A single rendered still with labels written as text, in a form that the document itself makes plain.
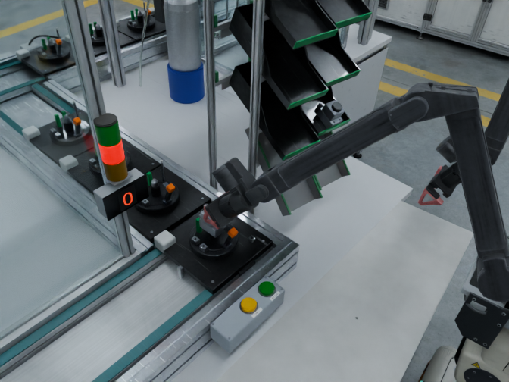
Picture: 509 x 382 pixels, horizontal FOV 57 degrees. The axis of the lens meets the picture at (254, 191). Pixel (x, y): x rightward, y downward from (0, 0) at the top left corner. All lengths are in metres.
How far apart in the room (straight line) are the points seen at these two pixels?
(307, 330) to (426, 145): 2.49
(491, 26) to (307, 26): 3.96
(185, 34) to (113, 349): 1.25
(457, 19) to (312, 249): 3.89
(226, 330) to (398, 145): 2.57
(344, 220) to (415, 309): 0.38
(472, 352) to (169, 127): 1.35
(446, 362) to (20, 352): 1.52
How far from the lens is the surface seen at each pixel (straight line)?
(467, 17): 5.08
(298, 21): 1.19
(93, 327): 1.30
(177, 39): 2.02
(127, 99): 2.21
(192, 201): 1.48
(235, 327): 1.20
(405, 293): 1.47
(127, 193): 1.16
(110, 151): 1.08
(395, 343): 1.36
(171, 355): 1.17
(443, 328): 2.54
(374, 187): 1.77
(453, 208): 3.15
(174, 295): 1.32
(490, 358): 1.47
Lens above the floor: 1.98
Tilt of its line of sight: 42 degrees down
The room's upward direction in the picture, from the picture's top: 3 degrees clockwise
